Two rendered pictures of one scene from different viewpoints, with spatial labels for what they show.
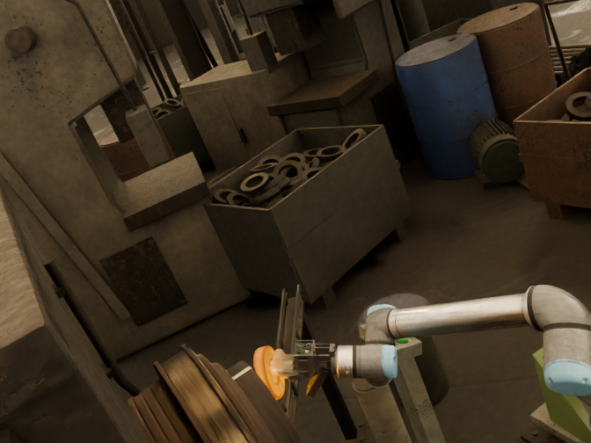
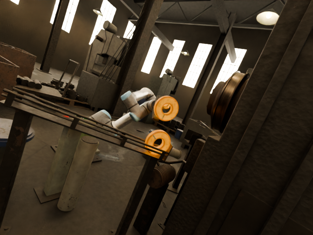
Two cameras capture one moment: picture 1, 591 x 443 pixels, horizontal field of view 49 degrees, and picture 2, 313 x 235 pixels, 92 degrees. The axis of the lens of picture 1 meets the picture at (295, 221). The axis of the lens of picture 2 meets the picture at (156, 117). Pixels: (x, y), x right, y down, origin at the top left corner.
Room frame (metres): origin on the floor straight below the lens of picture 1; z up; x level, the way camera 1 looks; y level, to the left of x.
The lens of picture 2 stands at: (2.18, 0.96, 0.96)
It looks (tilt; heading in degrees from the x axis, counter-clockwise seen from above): 8 degrees down; 232
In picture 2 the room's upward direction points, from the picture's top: 22 degrees clockwise
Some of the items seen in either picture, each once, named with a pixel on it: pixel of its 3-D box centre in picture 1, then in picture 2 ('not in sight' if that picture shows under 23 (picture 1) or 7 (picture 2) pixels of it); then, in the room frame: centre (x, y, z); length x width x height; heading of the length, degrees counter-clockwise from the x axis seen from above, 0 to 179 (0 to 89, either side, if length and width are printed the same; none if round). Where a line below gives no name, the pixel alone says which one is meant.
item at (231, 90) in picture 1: (261, 128); not in sight; (5.56, -0.04, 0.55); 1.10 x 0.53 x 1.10; 40
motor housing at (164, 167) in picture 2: not in sight; (150, 199); (1.44, 0.29, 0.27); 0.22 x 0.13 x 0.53; 20
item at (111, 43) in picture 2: not in sight; (105, 61); (0.61, -5.52, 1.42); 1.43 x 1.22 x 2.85; 115
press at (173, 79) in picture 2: not in sight; (165, 91); (-3.48, -6.56, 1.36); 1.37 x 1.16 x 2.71; 100
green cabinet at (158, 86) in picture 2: not in sight; (154, 101); (-0.73, -3.24, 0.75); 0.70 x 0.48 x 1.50; 20
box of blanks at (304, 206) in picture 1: (305, 212); not in sight; (3.82, -0.08, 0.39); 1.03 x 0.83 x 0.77; 125
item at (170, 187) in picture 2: not in sight; (186, 161); (0.68, -0.12, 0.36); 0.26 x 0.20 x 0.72; 55
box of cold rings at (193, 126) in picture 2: not in sight; (205, 139); (-1.28, -1.26, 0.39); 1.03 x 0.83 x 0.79; 114
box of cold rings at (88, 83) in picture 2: not in sight; (105, 94); (0.82, -3.43, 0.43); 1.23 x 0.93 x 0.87; 18
